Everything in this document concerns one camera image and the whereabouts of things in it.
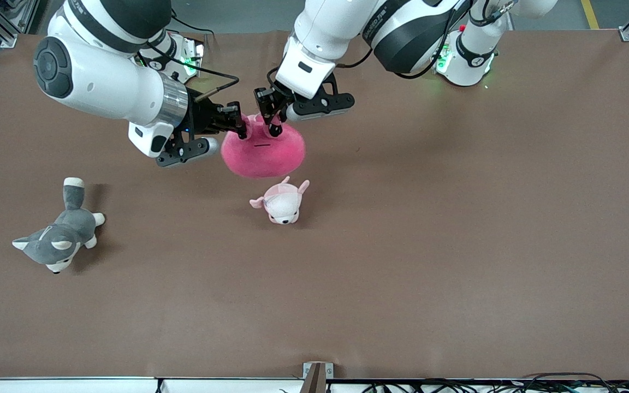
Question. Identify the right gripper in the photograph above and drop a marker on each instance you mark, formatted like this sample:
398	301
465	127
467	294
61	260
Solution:
202	117

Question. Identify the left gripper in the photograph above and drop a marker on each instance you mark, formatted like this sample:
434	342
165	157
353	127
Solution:
268	103

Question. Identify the round hot pink plush toy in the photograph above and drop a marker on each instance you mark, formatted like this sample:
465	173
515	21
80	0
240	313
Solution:
265	155

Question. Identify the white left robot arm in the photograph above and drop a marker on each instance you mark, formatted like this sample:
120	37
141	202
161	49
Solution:
336	22

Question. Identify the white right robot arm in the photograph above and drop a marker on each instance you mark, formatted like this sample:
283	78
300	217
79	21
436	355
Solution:
101	82

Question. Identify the metal right base connector plate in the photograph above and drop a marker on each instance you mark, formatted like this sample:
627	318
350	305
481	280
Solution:
197	52

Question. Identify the metal base connector plate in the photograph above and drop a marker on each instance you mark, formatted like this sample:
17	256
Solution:
444	60
197	52

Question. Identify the small pale pink plush dog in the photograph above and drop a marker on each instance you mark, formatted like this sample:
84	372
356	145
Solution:
282	204

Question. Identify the metal left base connector plate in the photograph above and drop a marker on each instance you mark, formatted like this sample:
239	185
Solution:
444	60

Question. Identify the grey white husky plush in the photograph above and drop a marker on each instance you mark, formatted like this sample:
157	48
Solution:
60	240

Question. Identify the brown table cover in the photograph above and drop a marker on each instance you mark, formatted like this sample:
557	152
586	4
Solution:
402	284

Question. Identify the white table edge rail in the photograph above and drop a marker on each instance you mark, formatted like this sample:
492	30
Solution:
74	385

